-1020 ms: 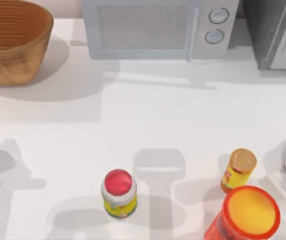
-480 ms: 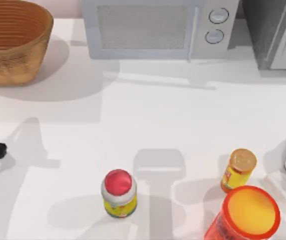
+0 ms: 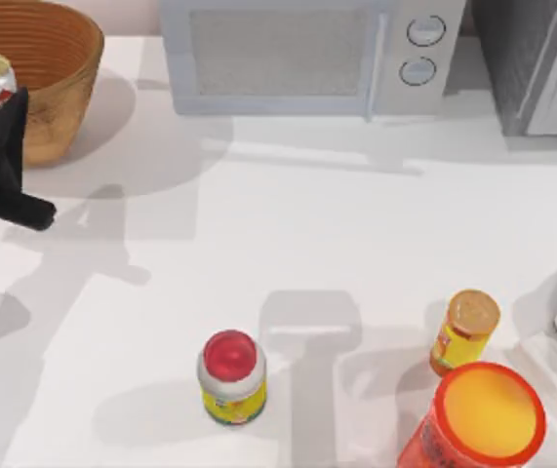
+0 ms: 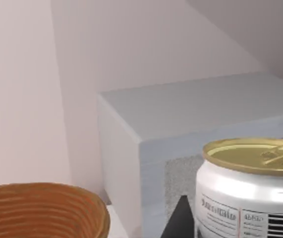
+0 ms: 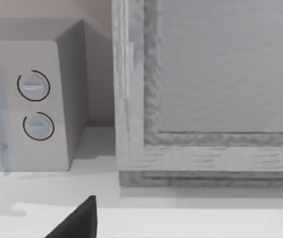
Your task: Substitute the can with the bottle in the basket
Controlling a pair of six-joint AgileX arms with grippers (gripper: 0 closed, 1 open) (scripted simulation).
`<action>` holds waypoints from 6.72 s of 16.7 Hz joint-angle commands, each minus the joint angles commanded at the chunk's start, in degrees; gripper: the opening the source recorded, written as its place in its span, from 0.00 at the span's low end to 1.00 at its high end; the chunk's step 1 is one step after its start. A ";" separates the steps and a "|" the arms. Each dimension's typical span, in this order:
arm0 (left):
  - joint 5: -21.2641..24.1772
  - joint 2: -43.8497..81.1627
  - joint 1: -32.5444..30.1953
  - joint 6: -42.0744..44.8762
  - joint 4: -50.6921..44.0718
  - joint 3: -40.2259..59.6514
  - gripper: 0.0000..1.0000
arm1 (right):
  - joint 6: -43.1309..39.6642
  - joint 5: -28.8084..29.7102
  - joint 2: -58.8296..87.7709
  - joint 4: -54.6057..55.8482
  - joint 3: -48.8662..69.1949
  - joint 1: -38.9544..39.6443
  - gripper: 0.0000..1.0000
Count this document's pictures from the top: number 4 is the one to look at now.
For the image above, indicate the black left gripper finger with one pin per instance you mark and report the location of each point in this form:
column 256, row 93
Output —
column 181, row 218

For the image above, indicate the grey cabinet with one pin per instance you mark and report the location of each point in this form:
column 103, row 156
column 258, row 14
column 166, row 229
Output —
column 181, row 119

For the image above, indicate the silver can with gold lid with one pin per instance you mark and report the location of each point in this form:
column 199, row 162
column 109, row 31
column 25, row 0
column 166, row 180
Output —
column 245, row 198

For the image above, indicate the woven orange basket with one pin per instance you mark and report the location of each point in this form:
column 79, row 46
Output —
column 42, row 210

